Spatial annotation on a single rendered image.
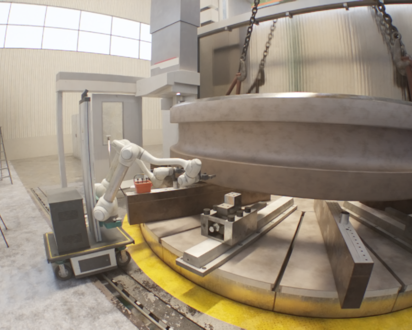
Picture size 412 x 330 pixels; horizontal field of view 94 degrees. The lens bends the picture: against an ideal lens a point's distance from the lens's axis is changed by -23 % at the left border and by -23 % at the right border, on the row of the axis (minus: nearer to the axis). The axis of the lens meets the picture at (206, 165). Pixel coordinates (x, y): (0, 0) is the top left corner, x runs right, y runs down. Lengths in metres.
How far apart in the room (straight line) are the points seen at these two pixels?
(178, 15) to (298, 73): 2.98
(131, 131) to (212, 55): 2.99
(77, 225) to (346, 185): 2.47
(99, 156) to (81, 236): 3.57
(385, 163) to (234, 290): 1.78
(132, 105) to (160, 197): 3.64
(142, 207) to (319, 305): 2.18
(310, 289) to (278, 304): 0.31
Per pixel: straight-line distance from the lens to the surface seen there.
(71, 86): 5.58
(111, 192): 2.26
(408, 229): 2.83
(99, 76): 5.85
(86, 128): 2.49
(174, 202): 3.17
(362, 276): 1.75
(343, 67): 5.38
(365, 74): 5.29
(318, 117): 2.20
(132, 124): 6.30
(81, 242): 2.59
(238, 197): 2.35
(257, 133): 2.45
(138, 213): 3.07
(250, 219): 2.38
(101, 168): 5.97
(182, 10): 6.17
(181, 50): 5.81
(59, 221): 2.48
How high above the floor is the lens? 1.48
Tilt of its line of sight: 9 degrees down
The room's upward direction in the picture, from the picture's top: straight up
